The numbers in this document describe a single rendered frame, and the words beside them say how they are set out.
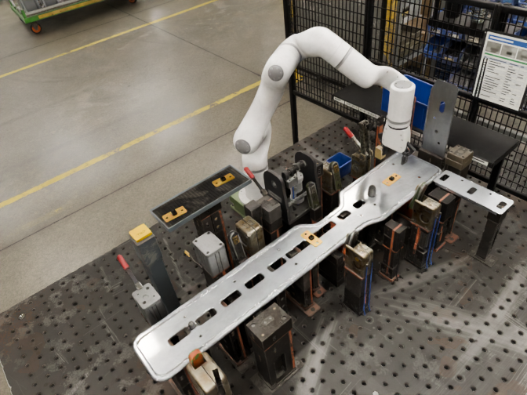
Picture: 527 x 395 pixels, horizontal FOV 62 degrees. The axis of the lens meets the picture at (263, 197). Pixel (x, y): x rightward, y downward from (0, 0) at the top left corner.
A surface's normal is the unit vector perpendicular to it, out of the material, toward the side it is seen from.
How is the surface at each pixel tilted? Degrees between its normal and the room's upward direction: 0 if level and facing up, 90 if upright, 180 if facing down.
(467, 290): 0
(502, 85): 90
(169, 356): 0
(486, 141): 0
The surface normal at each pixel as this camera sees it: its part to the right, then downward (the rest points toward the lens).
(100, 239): -0.11, -0.74
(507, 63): -0.76, 0.49
